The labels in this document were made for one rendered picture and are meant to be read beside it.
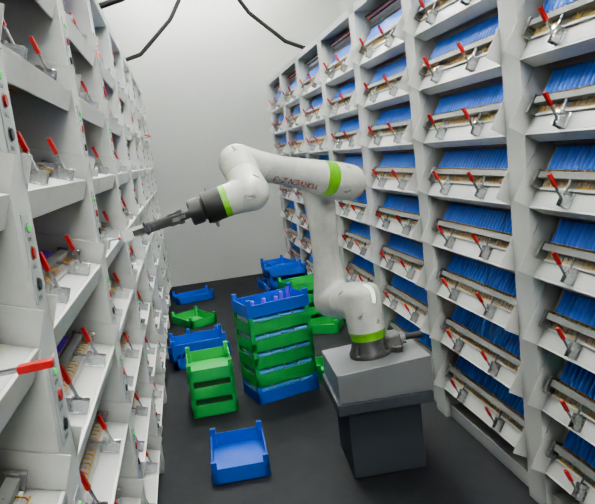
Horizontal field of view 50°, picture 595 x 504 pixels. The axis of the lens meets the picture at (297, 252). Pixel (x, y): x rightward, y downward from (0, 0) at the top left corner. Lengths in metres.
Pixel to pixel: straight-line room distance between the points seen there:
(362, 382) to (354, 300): 0.27
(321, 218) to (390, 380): 0.60
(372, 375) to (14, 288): 1.42
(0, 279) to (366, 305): 1.45
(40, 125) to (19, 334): 0.77
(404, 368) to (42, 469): 1.40
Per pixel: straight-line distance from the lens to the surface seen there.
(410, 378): 2.14
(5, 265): 0.88
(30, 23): 1.61
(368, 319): 2.15
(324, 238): 2.25
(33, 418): 0.93
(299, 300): 2.89
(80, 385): 1.34
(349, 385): 2.10
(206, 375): 2.85
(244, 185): 1.78
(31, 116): 1.58
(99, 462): 1.48
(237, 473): 2.34
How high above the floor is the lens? 1.10
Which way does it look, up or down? 9 degrees down
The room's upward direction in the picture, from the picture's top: 7 degrees counter-clockwise
